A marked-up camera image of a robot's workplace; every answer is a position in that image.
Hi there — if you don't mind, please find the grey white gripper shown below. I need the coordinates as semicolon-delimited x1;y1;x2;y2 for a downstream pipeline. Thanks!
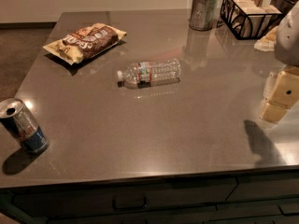
260;2;299;123

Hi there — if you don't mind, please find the clear plastic water bottle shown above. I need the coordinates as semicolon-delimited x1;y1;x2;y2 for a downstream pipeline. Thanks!
117;59;181;88

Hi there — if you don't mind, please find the dark right drawer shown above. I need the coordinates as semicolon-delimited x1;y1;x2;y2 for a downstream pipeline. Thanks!
227;172;299;202

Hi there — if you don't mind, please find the galvanized metal utensil cup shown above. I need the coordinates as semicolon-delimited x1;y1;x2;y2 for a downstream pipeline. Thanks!
189;0;218;31

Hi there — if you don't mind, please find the brown yellow chip bag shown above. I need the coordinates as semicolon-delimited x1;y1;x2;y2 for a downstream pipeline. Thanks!
43;23;126;65

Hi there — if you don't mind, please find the silver blue energy drink can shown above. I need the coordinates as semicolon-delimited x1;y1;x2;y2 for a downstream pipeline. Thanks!
0;98;49;154

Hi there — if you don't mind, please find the black wire basket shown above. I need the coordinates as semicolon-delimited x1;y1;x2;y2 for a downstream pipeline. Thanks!
221;0;282;40

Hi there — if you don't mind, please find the dark drawer with handle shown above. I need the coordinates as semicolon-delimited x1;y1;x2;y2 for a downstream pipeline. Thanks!
13;178;236;218

